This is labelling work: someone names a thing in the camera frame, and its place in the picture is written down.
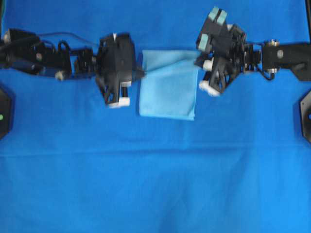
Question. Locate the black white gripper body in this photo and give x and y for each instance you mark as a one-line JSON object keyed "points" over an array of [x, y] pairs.
{"points": [[115, 66]]}

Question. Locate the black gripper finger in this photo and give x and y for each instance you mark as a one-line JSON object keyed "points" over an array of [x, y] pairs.
{"points": [[137, 74]]}

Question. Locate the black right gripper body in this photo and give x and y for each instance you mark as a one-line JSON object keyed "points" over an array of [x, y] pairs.
{"points": [[220, 73]]}

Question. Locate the light blue towel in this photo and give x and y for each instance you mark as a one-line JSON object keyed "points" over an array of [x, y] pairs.
{"points": [[169, 87]]}

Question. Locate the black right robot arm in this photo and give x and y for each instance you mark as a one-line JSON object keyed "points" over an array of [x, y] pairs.
{"points": [[271, 57]]}

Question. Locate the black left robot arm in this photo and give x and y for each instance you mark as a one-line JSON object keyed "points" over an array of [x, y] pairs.
{"points": [[29, 53]]}

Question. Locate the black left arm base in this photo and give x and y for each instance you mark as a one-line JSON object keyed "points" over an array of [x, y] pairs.
{"points": [[7, 110]]}

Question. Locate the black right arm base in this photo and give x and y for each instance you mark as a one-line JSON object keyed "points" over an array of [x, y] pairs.
{"points": [[304, 104]]}

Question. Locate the blue table cloth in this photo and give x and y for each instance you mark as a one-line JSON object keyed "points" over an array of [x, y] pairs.
{"points": [[72, 165]]}

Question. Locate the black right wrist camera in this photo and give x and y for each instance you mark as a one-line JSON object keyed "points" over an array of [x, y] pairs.
{"points": [[217, 36]]}

